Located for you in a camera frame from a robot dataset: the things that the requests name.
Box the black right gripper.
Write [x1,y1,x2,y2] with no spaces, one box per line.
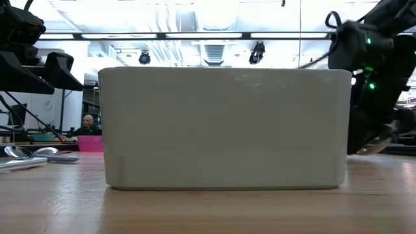
[346,70,416,155]

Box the all silver metal spoon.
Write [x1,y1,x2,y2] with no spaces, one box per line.
[32,146,74,155]

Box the grey plastic bin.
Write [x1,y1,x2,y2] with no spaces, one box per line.
[97,66,353,191]

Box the teal box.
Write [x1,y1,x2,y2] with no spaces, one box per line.
[32,133,57,142]

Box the purple handle spoon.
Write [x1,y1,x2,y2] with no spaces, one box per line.
[3,144,80,163]

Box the black aluminium table frame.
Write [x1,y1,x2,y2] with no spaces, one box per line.
[0,142,416,157]

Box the pink plastic bowl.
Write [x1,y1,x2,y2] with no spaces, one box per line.
[77,135,105,153]

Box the black ceiling spotlight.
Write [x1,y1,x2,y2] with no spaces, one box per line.
[248,41,267,65]
[138,50,152,65]

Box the black ceiling beam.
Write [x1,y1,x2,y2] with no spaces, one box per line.
[38,31,337,41]

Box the black stand pole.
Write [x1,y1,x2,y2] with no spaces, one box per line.
[57,85,84,137]

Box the person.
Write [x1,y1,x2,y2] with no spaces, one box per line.
[70,114,103,137]

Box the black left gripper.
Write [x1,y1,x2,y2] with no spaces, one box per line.
[0,44,84,95]

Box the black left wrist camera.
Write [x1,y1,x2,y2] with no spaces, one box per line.
[0,5,47,46]

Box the grey ceiling vent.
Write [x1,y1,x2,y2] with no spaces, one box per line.
[203,44,226,68]

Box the black cable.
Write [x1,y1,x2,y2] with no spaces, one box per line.
[0,90,66,144]

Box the black computer monitor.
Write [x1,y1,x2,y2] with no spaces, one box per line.
[8,103,28,127]

